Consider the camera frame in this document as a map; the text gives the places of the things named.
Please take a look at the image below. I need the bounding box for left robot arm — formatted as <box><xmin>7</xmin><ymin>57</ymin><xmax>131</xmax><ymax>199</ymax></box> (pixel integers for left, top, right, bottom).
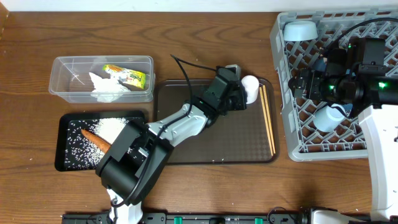
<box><xmin>96</xmin><ymin>81</ymin><xmax>247</xmax><ymax>223</ymax></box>

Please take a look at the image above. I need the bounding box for white rice pile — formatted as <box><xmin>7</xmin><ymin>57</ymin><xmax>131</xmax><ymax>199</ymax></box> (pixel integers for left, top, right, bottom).
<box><xmin>64</xmin><ymin>118</ymin><xmax>128</xmax><ymax>170</ymax></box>

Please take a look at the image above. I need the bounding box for grey dishwasher rack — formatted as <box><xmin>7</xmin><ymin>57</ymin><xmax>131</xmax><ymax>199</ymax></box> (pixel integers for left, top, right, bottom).
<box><xmin>270</xmin><ymin>6</ymin><xmax>397</xmax><ymax>162</ymax></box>

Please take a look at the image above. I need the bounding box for light blue bowl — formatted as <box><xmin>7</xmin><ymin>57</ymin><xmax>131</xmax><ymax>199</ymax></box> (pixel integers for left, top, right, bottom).
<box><xmin>283</xmin><ymin>21</ymin><xmax>318</xmax><ymax>42</ymax></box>

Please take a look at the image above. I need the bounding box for clear plastic bin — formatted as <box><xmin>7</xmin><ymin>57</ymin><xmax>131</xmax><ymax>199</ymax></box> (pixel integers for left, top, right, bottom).
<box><xmin>49</xmin><ymin>55</ymin><xmax>155</xmax><ymax>103</ymax></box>

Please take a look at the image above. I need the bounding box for left wooden chopstick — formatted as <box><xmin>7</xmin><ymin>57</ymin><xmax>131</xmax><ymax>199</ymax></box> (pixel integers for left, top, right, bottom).
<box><xmin>259</xmin><ymin>86</ymin><xmax>274</xmax><ymax>158</ymax></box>

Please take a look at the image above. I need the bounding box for white cup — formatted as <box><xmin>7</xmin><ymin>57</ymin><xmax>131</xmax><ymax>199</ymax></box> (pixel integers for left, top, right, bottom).
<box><xmin>241</xmin><ymin>75</ymin><xmax>259</xmax><ymax>104</ymax></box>

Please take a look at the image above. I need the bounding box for wooden chopstick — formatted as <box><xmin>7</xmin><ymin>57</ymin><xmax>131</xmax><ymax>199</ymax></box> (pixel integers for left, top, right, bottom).
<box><xmin>262</xmin><ymin>85</ymin><xmax>276</xmax><ymax>155</ymax></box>
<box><xmin>259</xmin><ymin>86</ymin><xmax>274</xmax><ymax>158</ymax></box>

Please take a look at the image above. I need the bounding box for brown serving tray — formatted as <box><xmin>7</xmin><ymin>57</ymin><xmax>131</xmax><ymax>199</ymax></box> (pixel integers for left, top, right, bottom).
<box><xmin>168</xmin><ymin>79</ymin><xmax>280</xmax><ymax>165</ymax></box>

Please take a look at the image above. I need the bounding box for yellow-green snack wrapper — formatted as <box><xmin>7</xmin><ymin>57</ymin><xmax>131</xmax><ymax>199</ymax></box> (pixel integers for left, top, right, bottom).
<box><xmin>103</xmin><ymin>64</ymin><xmax>146</xmax><ymax>89</ymax></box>

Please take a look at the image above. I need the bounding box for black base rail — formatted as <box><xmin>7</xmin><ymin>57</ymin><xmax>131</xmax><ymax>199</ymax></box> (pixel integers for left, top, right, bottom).
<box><xmin>62</xmin><ymin>212</ymin><xmax>374</xmax><ymax>224</ymax></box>

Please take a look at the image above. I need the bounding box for white napkin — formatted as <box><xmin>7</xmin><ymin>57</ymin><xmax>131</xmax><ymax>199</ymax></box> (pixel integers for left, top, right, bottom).
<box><xmin>89</xmin><ymin>72</ymin><xmax>130</xmax><ymax>103</ymax></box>

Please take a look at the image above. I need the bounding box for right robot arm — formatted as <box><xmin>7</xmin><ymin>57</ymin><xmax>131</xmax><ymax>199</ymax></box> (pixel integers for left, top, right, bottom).
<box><xmin>288</xmin><ymin>69</ymin><xmax>397</xmax><ymax>223</ymax></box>

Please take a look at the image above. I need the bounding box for orange carrot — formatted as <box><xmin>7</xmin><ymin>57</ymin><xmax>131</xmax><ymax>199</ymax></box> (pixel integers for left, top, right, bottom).
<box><xmin>81</xmin><ymin>129</ymin><xmax>111</xmax><ymax>153</ymax></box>

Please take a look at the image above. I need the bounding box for light blue cup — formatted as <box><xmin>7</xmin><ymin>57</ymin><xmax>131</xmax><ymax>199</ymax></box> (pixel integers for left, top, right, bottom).
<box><xmin>313</xmin><ymin>104</ymin><xmax>346</xmax><ymax>133</ymax></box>

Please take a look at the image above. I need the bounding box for right wooden chopstick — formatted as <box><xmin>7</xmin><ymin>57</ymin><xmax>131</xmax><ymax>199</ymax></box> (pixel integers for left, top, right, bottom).
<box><xmin>262</xmin><ymin>85</ymin><xmax>276</xmax><ymax>155</ymax></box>

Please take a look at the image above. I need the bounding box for dark blue plate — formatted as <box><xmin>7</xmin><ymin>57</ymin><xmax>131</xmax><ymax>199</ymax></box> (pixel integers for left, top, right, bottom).
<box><xmin>312</xmin><ymin>57</ymin><xmax>353</xmax><ymax>113</ymax></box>

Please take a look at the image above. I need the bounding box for black plastic tray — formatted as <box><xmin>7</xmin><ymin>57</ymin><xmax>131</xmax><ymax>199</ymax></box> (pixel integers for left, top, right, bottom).
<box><xmin>55</xmin><ymin>111</ymin><xmax>145</xmax><ymax>172</ymax></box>

